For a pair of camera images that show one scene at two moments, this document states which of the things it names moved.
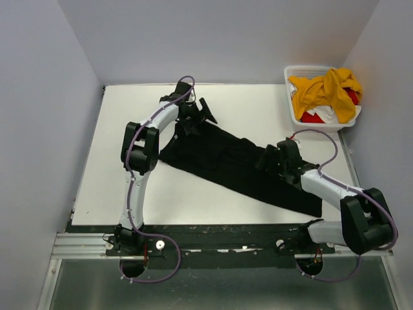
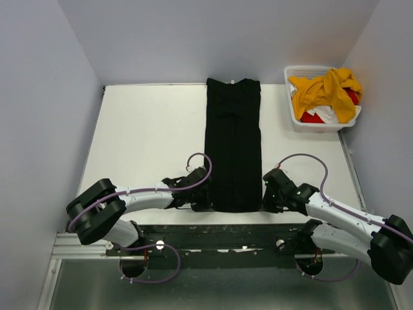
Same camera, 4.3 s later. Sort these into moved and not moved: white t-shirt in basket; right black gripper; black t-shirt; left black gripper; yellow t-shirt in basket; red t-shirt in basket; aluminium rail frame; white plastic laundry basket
Moved: left black gripper; black t-shirt; right black gripper
Not moved: yellow t-shirt in basket; white plastic laundry basket; white t-shirt in basket; red t-shirt in basket; aluminium rail frame
